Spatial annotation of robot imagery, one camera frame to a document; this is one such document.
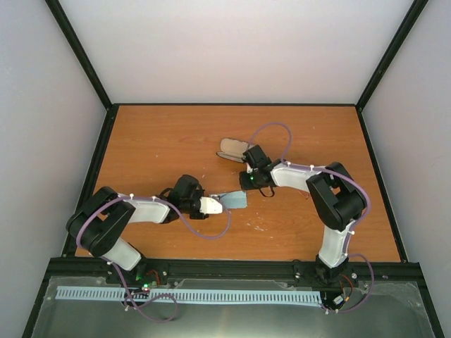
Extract brown striped glasses case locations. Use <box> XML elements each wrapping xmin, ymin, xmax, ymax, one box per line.
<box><xmin>216</xmin><ymin>138</ymin><xmax>254</xmax><ymax>163</ymax></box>

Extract light blue cleaning cloth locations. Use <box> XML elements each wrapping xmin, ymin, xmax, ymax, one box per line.
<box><xmin>209</xmin><ymin>190</ymin><xmax>247</xmax><ymax>209</ymax></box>

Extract thin red frame glasses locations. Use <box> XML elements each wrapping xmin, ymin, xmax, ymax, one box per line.
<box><xmin>297</xmin><ymin>190</ymin><xmax>311</xmax><ymax>200</ymax></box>

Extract light blue slotted cable duct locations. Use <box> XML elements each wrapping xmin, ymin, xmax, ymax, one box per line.
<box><xmin>54</xmin><ymin>286</ymin><xmax>322</xmax><ymax>307</ymax></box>

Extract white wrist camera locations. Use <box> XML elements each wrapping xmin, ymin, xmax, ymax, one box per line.
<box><xmin>199</xmin><ymin>196</ymin><xmax>223</xmax><ymax>215</ymax></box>
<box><xmin>243</xmin><ymin>158</ymin><xmax>254</xmax><ymax>174</ymax></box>

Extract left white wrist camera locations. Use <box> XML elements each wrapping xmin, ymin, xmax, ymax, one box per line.
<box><xmin>199</xmin><ymin>196</ymin><xmax>223</xmax><ymax>215</ymax></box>

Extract right black frame post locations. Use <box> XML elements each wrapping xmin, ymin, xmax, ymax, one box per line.
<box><xmin>355</xmin><ymin>0</ymin><xmax>430</xmax><ymax>108</ymax></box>

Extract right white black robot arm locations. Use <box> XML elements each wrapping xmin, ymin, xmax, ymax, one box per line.
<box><xmin>240</xmin><ymin>145</ymin><xmax>370</xmax><ymax>285</ymax></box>

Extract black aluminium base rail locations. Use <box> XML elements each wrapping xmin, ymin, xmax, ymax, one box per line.
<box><xmin>46</xmin><ymin>257</ymin><xmax>422</xmax><ymax>287</ymax></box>

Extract left black frame post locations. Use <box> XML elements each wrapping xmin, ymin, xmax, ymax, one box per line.
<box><xmin>44</xmin><ymin>0</ymin><xmax>113</xmax><ymax>108</ymax></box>

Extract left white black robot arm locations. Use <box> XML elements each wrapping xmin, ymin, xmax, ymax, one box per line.
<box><xmin>66</xmin><ymin>175</ymin><xmax>223</xmax><ymax>284</ymax></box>

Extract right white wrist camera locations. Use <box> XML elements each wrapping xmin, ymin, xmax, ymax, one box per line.
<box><xmin>243</xmin><ymin>158</ymin><xmax>254</xmax><ymax>174</ymax></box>

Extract black frame post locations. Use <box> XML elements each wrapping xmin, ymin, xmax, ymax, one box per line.
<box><xmin>355</xmin><ymin>0</ymin><xmax>430</xmax><ymax>108</ymax></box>
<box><xmin>44</xmin><ymin>0</ymin><xmax>113</xmax><ymax>108</ymax></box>

